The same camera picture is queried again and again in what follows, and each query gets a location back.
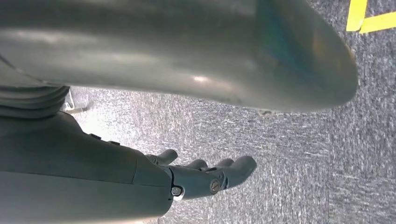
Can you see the yellow floor tape square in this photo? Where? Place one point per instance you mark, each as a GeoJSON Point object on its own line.
{"type": "Point", "coordinates": [355, 15]}

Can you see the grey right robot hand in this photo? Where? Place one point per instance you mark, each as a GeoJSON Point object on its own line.
{"type": "Point", "coordinates": [77, 173]}

